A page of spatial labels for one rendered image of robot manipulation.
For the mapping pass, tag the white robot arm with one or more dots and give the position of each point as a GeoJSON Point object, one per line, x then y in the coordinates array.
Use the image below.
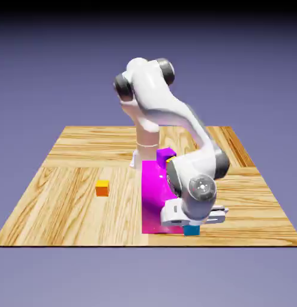
{"type": "Point", "coordinates": [157, 100]}

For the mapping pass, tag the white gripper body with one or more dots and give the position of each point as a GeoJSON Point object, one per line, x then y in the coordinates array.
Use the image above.
{"type": "Point", "coordinates": [171, 213]}

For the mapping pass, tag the small yellow cube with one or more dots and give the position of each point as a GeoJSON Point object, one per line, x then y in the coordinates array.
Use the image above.
{"type": "Point", "coordinates": [170, 159]}

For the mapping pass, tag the small orange cube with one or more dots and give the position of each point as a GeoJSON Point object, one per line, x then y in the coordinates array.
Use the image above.
{"type": "Point", "coordinates": [102, 188]}

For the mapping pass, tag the small blue cube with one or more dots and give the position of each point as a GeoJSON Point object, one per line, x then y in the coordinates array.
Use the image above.
{"type": "Point", "coordinates": [192, 230]}

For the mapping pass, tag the small purple cube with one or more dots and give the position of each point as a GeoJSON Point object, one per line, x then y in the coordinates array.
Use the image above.
{"type": "Point", "coordinates": [162, 154]}

